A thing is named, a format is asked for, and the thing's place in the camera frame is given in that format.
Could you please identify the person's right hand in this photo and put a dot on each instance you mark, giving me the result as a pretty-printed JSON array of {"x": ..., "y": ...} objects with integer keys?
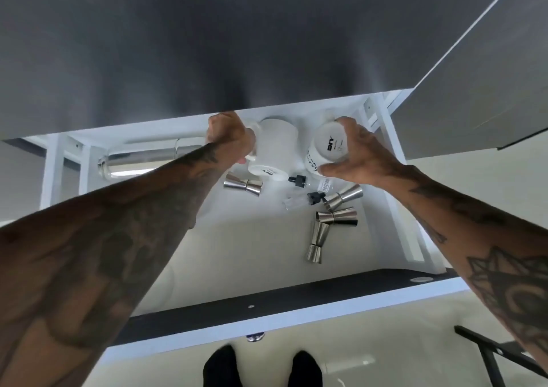
[{"x": 364, "y": 160}]

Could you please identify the person's left fingers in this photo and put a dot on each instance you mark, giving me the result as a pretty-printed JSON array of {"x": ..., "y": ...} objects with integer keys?
[{"x": 245, "y": 153}]

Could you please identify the person's left forearm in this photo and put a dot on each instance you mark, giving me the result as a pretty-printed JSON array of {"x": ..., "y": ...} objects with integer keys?
[{"x": 107, "y": 250}]

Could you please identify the plain white mug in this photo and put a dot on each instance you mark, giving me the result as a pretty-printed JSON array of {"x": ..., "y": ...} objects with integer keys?
[{"x": 276, "y": 143}]

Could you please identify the silver steel shaker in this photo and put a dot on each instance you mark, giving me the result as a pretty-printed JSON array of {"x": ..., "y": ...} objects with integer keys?
[{"x": 137, "y": 160}]

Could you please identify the person's right thumb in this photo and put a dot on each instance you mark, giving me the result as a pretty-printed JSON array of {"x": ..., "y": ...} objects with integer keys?
[{"x": 338, "y": 169}]

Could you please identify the white mug with black print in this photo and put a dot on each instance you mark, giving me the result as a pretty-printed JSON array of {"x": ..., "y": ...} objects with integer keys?
[{"x": 327, "y": 145}]

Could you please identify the black metal frame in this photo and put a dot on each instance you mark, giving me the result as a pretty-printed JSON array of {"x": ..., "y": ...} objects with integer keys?
[{"x": 492, "y": 352}]

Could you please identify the grey cabinet door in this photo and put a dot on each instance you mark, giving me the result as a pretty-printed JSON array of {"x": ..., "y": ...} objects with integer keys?
[{"x": 483, "y": 74}]

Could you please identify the steel double jigger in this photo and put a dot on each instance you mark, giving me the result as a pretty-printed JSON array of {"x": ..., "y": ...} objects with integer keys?
[
  {"x": 243, "y": 183},
  {"x": 344, "y": 197},
  {"x": 317, "y": 241},
  {"x": 337, "y": 216}
]

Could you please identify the black shoe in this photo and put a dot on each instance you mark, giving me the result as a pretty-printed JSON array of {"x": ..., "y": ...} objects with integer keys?
[
  {"x": 305, "y": 369},
  {"x": 220, "y": 367}
]

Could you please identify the clear dropper bottle black cap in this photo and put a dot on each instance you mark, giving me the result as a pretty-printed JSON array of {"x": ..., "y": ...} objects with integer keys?
[
  {"x": 302, "y": 200},
  {"x": 310, "y": 182}
]

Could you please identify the person's right forearm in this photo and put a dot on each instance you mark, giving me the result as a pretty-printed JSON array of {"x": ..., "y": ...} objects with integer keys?
[{"x": 483, "y": 237}]

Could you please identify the small silver knob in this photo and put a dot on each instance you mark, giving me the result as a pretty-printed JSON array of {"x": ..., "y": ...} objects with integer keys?
[{"x": 255, "y": 336}]

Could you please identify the person's left hand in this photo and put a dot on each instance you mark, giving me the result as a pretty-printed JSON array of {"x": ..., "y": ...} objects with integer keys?
[{"x": 227, "y": 134}]

